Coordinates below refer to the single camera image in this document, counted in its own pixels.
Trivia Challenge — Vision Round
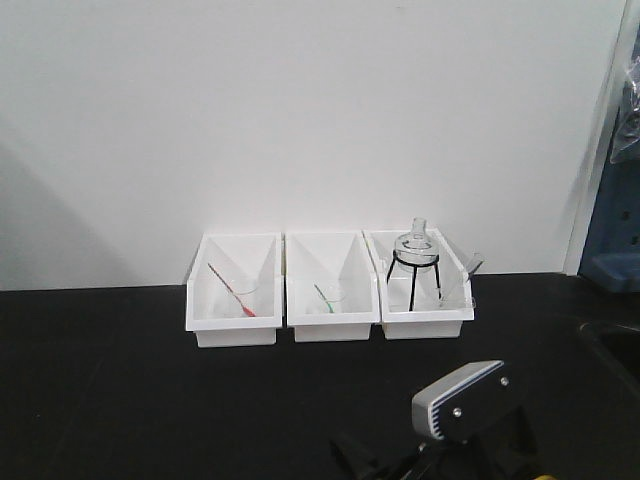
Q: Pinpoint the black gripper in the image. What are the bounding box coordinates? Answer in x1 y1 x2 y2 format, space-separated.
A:
329 406 540 479

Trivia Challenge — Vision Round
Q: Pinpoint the black lab sink basin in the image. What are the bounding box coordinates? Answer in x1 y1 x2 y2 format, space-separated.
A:
578 322 639 399

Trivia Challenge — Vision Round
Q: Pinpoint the white right storage bin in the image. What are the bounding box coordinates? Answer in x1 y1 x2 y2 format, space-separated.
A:
363 228 474 340

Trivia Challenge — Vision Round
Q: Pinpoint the white storage bin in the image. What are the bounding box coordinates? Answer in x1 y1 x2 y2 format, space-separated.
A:
185 233 283 348
285 231 380 343
363 228 474 340

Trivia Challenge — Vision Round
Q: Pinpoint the clear beaker in right bin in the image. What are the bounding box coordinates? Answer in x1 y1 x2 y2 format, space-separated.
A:
439 252 485 309

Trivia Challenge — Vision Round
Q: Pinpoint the clear beaker in bin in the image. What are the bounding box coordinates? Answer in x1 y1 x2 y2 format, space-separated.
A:
220 278 258 318
439 252 485 309
317 282 346 313

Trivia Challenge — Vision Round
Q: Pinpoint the grey pegboard drying rack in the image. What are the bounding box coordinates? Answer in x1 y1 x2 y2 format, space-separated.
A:
579 0 640 294

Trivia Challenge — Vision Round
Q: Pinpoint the clear glass flask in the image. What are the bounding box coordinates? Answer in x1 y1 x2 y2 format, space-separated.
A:
393 217 440 272

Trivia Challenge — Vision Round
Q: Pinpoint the green tipped pipette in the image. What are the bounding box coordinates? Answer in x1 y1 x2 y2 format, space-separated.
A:
314 283 335 314

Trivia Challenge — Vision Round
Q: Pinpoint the clear beaker in middle bin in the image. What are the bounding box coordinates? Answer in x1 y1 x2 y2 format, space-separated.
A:
317 282 346 313

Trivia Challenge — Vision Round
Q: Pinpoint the white middle storage bin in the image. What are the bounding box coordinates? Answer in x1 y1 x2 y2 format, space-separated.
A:
285 231 380 343

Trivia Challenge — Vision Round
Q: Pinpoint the red tipped pipette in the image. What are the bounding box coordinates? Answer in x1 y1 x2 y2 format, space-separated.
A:
207 263 256 317

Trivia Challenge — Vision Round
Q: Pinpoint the clear beaker in left bin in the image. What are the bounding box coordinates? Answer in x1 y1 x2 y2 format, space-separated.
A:
220 278 258 318

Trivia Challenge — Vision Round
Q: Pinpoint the white left storage bin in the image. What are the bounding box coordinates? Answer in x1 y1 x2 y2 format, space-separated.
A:
185 233 283 348

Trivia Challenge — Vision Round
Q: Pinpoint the plastic bag of black items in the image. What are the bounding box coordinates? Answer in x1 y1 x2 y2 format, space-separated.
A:
610 55 639 164

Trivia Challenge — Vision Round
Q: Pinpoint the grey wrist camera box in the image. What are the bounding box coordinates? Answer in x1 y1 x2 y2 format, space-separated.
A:
411 360 526 443

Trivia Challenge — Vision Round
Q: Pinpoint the black wire tripod stand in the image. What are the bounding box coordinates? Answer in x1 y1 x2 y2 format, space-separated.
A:
386 250 442 312

